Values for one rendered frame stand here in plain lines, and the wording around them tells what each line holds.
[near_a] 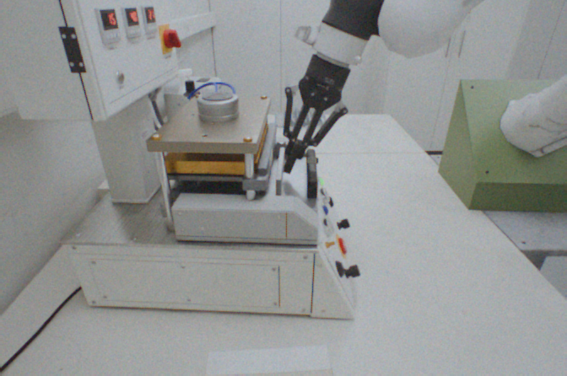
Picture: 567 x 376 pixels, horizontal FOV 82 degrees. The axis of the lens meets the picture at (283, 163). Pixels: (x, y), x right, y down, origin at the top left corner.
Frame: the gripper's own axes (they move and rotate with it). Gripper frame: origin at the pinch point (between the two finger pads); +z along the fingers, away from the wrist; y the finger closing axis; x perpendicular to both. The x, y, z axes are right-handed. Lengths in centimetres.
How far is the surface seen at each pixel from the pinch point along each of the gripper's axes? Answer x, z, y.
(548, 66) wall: 258, -52, 226
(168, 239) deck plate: -15.7, 16.1, -17.4
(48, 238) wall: 1, 44, -49
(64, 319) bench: -19, 41, -32
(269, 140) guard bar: 0.8, -1.3, -5.6
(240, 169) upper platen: -10.1, 1.1, -9.2
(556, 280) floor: 70, 50, 164
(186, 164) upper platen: -10.1, 3.6, -18.4
